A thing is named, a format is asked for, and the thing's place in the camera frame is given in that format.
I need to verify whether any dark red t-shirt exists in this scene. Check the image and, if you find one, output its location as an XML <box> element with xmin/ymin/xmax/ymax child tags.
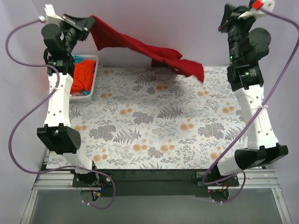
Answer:
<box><xmin>91</xmin><ymin>16</ymin><xmax>205</xmax><ymax>82</ymax></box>

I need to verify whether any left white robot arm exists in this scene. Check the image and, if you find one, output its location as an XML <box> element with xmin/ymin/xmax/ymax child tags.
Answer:
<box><xmin>37</xmin><ymin>14</ymin><xmax>100</xmax><ymax>187</ymax></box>

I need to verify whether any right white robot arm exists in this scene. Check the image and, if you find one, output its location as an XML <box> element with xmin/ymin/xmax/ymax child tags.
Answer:
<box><xmin>202</xmin><ymin>0</ymin><xmax>288</xmax><ymax>186</ymax></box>

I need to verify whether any teal t-shirt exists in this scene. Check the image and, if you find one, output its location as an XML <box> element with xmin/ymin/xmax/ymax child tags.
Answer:
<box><xmin>73</xmin><ymin>56</ymin><xmax>85</xmax><ymax>64</ymax></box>

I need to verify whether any orange t-shirt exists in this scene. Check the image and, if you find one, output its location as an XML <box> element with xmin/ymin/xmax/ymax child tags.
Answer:
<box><xmin>71</xmin><ymin>59</ymin><xmax>96</xmax><ymax>94</ymax></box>

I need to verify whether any pink garment in basket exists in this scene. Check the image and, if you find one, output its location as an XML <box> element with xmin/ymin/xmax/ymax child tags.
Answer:
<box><xmin>71</xmin><ymin>91</ymin><xmax>89</xmax><ymax>97</ymax></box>

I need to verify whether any white plastic laundry basket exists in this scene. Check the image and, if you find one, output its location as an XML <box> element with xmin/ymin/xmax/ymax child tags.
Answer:
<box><xmin>70</xmin><ymin>55</ymin><xmax>99</xmax><ymax>103</ymax></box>

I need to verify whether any floral patterned table mat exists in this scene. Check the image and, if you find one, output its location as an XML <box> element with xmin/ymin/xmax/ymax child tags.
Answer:
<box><xmin>46</xmin><ymin>66</ymin><xmax>252</xmax><ymax>170</ymax></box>

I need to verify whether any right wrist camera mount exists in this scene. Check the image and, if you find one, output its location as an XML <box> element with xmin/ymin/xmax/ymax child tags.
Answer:
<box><xmin>238</xmin><ymin>0</ymin><xmax>276</xmax><ymax>19</ymax></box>

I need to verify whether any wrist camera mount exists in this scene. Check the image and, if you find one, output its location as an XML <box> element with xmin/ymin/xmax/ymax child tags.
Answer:
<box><xmin>238</xmin><ymin>0</ymin><xmax>276</xmax><ymax>19</ymax></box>
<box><xmin>38</xmin><ymin>4</ymin><xmax>63</xmax><ymax>25</ymax></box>

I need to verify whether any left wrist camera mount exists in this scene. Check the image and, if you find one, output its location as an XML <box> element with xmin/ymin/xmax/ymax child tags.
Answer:
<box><xmin>38</xmin><ymin>4</ymin><xmax>63</xmax><ymax>25</ymax></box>

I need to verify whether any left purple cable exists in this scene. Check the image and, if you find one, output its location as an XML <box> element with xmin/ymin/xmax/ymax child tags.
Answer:
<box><xmin>4</xmin><ymin>19</ymin><xmax>116</xmax><ymax>210</ymax></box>

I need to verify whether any purple cable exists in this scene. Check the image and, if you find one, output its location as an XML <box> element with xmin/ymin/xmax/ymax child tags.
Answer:
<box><xmin>201</xmin><ymin>4</ymin><xmax>299</xmax><ymax>204</ymax></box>
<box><xmin>4</xmin><ymin>19</ymin><xmax>116</xmax><ymax>210</ymax></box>

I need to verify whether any aluminium frame rail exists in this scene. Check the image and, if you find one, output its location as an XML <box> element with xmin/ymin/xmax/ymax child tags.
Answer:
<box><xmin>34</xmin><ymin>169</ymin><xmax>280</xmax><ymax>189</ymax></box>

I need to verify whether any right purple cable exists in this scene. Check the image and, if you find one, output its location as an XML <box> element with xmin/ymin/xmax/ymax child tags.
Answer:
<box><xmin>201</xmin><ymin>4</ymin><xmax>299</xmax><ymax>204</ymax></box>

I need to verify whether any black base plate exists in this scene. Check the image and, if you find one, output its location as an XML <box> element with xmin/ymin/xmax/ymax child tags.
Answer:
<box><xmin>71</xmin><ymin>169</ymin><xmax>241</xmax><ymax>198</ymax></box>

